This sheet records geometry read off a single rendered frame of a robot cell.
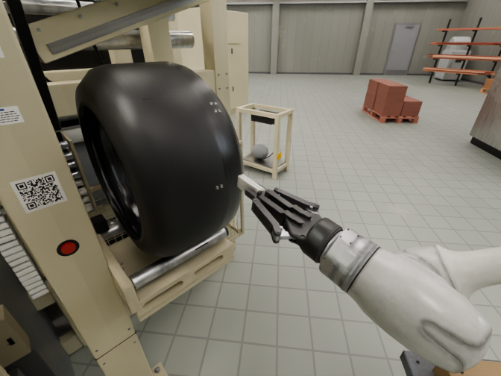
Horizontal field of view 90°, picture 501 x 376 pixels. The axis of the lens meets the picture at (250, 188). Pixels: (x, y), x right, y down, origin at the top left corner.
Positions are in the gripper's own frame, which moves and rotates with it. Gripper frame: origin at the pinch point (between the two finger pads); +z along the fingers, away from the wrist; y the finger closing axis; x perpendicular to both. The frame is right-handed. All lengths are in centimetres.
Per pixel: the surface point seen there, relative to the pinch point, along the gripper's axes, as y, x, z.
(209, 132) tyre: -0.5, -6.3, 15.8
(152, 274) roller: 17.7, 34.9, 17.6
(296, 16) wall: -1097, -2, 859
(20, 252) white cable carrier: 41, 18, 29
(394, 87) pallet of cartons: -534, 73, 145
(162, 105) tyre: 7.2, -11.8, 22.0
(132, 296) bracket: 24.8, 33.7, 14.0
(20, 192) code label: 35.7, 4.3, 29.9
